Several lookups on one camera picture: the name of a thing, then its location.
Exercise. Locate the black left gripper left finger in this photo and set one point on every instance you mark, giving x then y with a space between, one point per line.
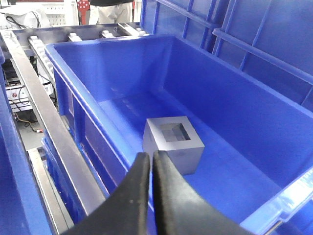
125 210

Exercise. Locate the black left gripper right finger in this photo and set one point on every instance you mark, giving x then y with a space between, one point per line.
179 209

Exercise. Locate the gray hollow cube base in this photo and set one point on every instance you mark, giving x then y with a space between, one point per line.
176 136

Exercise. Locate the large empty blue bin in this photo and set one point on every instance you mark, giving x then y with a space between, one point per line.
245 149

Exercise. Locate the blue bin right neighbour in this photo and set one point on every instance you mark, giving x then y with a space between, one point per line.
270 40

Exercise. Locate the white roller conveyor track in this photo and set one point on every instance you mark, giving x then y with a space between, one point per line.
38 48

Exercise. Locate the steel shelf rail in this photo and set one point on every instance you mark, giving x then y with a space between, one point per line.
78 176

